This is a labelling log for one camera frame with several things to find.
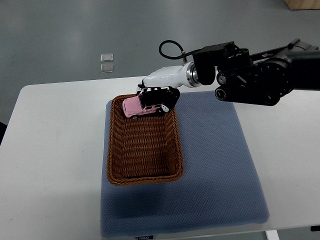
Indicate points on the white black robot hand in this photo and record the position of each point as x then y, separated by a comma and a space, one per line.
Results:
161, 86

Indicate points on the pink toy car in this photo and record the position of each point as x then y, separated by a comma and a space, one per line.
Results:
136, 106

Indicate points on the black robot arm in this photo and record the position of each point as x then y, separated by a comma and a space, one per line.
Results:
259, 79

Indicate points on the brown wicker basket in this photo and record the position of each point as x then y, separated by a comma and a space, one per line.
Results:
146, 150

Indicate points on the upper floor socket plate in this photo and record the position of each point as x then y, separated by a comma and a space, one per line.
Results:
106, 57

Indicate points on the blue grey cushion mat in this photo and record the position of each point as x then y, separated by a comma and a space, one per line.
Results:
220, 186

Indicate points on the wooden cabinet corner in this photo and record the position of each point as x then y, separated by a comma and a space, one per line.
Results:
303, 4

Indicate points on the person in white jacket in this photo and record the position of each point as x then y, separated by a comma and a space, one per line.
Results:
3, 128

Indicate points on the white table leg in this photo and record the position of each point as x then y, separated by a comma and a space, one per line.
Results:
272, 235

